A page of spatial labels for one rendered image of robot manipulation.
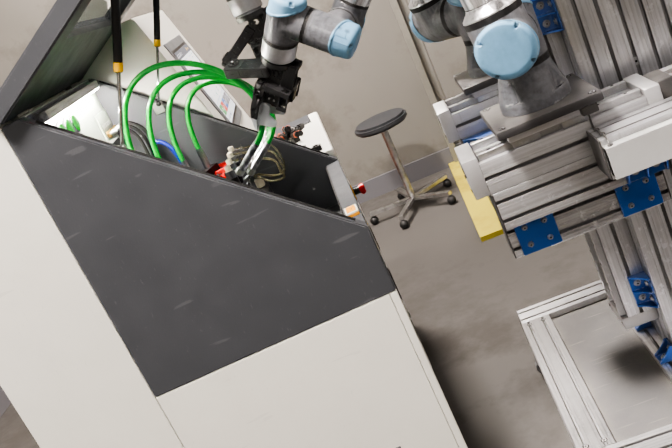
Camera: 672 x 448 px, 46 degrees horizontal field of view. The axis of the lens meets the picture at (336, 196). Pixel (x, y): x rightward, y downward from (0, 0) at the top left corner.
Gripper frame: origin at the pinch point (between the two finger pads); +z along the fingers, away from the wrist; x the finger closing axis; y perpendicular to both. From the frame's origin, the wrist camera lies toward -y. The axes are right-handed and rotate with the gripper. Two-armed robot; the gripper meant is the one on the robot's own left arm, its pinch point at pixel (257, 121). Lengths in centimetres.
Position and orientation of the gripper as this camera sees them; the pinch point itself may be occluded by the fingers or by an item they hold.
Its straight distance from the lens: 185.2
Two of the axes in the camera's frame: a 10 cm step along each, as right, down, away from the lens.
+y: 9.1, 3.9, -1.2
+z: -1.9, 6.7, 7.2
